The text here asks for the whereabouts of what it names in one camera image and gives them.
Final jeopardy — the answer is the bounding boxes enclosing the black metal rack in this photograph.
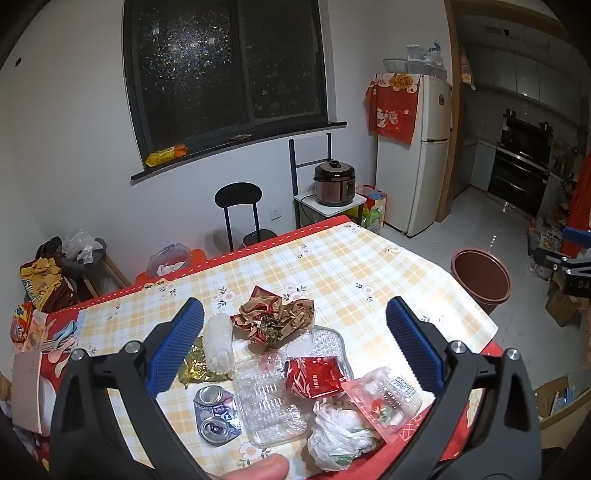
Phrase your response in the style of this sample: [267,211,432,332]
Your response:
[288,133,370,229]

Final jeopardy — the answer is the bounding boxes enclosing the dark bin with plastic bag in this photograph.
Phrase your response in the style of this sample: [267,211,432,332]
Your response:
[59,229,108,280]

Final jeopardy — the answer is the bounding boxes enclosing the yellow snack packet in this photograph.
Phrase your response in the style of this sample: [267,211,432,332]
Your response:
[146,144,189,168]

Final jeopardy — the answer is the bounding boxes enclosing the white refrigerator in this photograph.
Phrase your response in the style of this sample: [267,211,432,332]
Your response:
[374,74,452,238]

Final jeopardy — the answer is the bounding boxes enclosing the clear red-edged packet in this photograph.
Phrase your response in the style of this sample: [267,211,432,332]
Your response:
[341,367,423,444]

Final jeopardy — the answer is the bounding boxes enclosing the brown pressure cooker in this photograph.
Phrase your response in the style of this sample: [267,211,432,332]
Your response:
[314,159,356,207]

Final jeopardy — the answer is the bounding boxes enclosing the black round chair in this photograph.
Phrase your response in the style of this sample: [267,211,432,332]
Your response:
[213,182,278,252]

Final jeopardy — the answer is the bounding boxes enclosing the colourful gift bag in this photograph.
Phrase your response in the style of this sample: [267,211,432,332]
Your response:
[355,185,387,235]

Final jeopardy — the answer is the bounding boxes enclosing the clear plastic containers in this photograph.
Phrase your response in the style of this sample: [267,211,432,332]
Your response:
[382,44,448,77]

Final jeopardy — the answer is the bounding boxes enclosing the red stool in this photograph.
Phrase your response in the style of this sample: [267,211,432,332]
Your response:
[135,248,206,284]

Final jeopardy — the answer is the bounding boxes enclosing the orange packet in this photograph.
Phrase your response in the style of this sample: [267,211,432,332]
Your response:
[10,302,35,344]

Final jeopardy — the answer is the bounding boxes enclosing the brown red wrapper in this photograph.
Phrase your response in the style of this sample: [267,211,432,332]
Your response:
[230,286,315,349]

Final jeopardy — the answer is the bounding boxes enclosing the brown round bin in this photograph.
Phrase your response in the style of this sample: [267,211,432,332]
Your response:
[451,249,512,316]

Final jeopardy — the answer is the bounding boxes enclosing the clear blister pack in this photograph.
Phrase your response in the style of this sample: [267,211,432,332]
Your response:
[286,330,320,361]

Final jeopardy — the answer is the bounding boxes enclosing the clear plastic container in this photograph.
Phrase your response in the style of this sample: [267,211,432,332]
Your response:
[148,244,192,280]

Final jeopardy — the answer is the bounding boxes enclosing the red printed cloth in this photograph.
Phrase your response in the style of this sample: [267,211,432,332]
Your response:
[366,73,424,146]

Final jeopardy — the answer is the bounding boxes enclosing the person's left hand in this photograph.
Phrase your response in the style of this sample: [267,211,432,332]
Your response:
[221,456,290,480]

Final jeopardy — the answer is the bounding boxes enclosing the red printed tablecloth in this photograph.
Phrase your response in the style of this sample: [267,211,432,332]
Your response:
[14,215,504,480]

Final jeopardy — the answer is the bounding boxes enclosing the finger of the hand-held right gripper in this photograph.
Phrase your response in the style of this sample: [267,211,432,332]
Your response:
[562,225,591,246]
[536,248,591,278]

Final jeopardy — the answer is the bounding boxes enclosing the wooden rack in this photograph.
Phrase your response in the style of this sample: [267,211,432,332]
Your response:
[83,256,132,296]

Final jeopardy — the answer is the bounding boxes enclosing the crushed drink can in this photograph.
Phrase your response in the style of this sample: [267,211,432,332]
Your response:
[193,385,243,446]

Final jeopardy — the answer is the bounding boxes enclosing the white plastic bag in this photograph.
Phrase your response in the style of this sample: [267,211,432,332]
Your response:
[307,399,383,472]

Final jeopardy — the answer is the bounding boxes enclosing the dark window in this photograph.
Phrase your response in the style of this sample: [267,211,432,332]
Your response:
[122,0,329,160]

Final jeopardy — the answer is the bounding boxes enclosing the black built-in oven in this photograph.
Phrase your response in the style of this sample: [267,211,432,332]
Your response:
[488,108,555,217]

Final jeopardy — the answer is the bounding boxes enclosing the red snack packet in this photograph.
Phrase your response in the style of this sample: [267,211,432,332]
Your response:
[284,356,346,401]

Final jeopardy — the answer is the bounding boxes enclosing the gold foil wrapper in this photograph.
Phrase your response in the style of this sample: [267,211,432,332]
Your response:
[179,336,232,389]

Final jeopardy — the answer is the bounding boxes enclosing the checkered floral tablecloth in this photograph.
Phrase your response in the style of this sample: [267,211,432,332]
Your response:
[76,220,499,480]

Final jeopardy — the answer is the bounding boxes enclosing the cardboard box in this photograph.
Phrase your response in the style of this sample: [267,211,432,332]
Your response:
[533,375,573,418]
[545,274,583,328]

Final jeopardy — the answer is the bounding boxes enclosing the white paper box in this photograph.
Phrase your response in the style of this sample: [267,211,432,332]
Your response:
[11,351,54,435]

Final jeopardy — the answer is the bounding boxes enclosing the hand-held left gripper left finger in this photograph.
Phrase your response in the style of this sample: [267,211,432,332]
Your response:
[50,298,218,480]

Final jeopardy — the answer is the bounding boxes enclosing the clear plastic tray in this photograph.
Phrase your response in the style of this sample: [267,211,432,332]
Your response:
[233,355,311,448]

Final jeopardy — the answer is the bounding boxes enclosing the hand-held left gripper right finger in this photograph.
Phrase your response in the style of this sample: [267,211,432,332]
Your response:
[385,296,541,480]

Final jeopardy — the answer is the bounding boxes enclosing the black window sill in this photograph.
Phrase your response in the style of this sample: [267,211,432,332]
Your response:
[130,121,348,186]

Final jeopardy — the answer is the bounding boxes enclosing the white foam net sleeve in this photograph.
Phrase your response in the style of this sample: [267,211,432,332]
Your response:
[203,313,235,374]

